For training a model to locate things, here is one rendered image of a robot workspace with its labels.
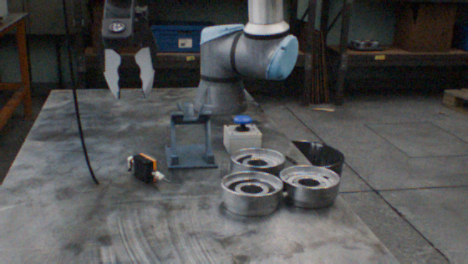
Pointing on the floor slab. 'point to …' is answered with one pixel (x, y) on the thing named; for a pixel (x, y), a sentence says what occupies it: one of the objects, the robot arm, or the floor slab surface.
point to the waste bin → (322, 155)
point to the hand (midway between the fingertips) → (131, 92)
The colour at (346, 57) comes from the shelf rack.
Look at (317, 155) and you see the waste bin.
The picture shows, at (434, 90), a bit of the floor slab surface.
